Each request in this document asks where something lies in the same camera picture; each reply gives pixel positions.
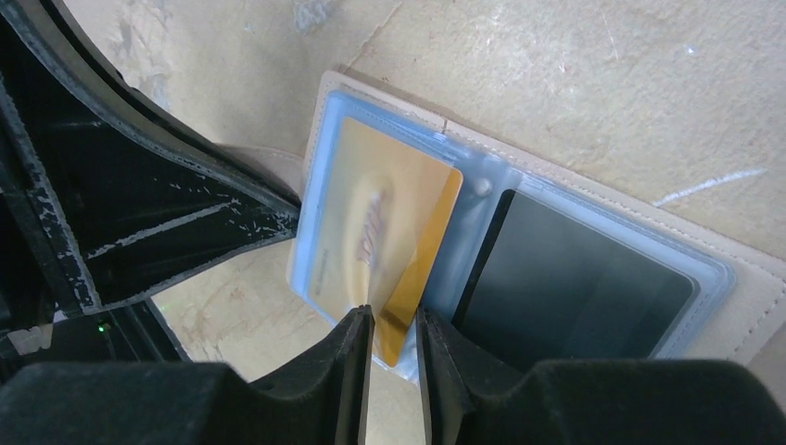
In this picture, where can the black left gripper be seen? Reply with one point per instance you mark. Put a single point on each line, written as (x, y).
(106, 199)

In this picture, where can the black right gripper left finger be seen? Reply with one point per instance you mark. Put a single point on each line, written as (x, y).
(318, 397)

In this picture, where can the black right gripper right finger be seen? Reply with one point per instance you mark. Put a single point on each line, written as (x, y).
(471, 397)

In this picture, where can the grey credit card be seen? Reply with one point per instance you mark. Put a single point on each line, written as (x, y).
(545, 286)

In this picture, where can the beige leather card holder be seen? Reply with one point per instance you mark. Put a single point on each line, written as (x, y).
(738, 302)

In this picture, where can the gold credit card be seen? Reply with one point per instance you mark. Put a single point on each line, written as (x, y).
(385, 210)

